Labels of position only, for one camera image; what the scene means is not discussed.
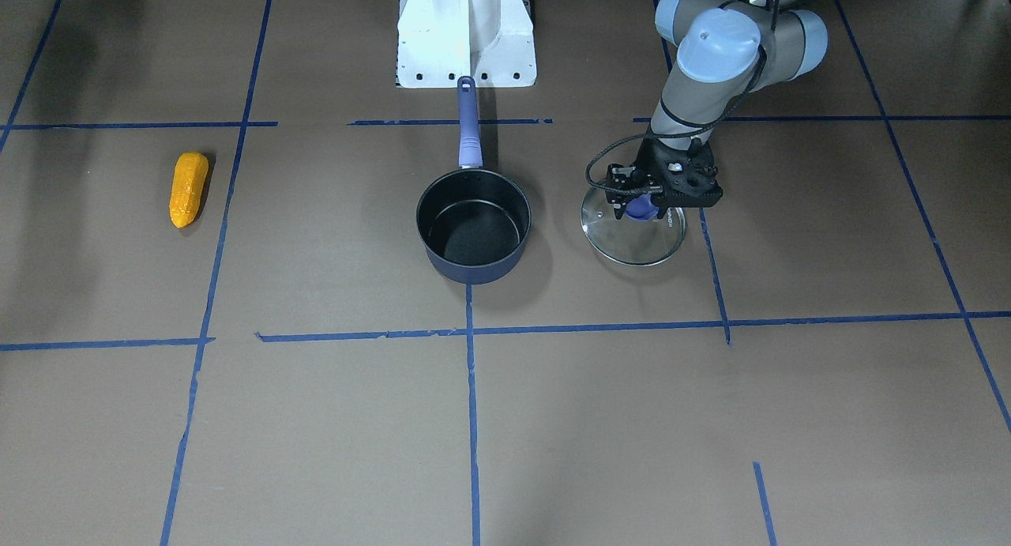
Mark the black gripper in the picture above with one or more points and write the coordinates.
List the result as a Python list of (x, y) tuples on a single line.
[(655, 160)]

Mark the glass pot lid blue knob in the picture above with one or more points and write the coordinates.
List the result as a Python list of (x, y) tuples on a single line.
[(640, 234)]

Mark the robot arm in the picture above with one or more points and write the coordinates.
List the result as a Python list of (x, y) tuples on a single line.
[(722, 51)]

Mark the yellow toy corn cob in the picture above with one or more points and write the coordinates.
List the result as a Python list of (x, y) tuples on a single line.
[(188, 186)]

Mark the dark blue saucepan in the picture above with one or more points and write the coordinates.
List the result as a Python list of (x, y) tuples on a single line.
[(473, 222)]

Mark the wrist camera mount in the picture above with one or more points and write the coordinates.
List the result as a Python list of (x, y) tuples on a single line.
[(688, 184)]

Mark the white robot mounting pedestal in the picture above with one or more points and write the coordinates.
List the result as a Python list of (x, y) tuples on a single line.
[(440, 41)]

